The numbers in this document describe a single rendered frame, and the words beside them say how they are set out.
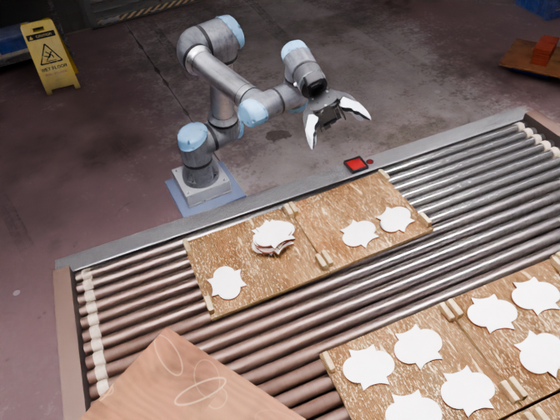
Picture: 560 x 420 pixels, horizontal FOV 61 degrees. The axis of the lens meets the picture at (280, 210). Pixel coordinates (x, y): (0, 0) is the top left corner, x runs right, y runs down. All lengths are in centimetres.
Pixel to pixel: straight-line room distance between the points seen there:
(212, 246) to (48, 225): 197
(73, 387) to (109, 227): 190
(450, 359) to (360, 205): 65
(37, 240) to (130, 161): 88
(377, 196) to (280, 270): 50
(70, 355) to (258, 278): 61
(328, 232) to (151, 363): 75
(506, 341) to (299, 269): 65
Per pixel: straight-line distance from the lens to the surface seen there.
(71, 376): 157
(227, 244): 172
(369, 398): 140
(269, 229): 165
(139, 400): 135
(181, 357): 138
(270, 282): 159
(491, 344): 154
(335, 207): 181
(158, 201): 338
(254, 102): 131
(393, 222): 175
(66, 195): 371
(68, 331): 166
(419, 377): 144
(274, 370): 145
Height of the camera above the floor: 221
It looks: 45 degrees down
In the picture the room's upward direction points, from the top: 6 degrees counter-clockwise
